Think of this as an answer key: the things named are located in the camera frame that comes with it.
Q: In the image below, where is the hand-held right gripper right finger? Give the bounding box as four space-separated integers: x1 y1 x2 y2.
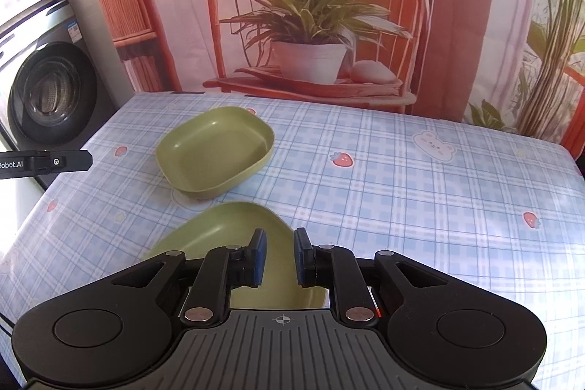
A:
294 228 458 324

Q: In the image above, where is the green square plate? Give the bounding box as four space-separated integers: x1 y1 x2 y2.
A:
141 202 328 309
155 106 275 200

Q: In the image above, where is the blue plaid tablecloth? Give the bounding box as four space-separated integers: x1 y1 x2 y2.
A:
0 92 585 390

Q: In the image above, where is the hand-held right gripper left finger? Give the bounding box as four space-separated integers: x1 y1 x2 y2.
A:
105 229 268 325

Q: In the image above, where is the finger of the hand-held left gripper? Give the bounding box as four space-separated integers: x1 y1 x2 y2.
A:
0 149 93 181

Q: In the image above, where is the grey washing machine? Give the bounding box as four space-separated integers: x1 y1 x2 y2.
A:
0 0 118 190

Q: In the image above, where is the printed room backdrop cloth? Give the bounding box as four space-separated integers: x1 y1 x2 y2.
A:
82 0 585 145

